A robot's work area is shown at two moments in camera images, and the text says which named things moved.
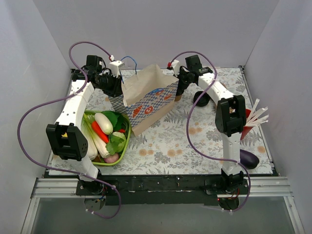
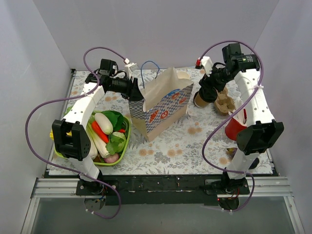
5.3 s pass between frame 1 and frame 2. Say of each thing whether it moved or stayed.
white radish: stayed
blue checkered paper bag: moved
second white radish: stayed
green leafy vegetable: stayed
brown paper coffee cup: moved
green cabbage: stayed
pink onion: stayed
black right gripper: moved
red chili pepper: stayed
